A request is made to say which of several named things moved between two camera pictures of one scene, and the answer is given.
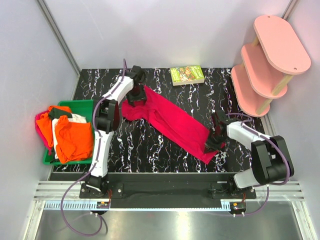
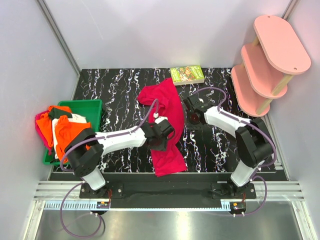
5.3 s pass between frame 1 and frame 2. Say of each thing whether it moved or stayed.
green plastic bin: stayed
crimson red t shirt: moved
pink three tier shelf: stayed
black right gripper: moved
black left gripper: moved
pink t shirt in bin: stayed
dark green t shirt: stayed
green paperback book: stayed
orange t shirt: stayed
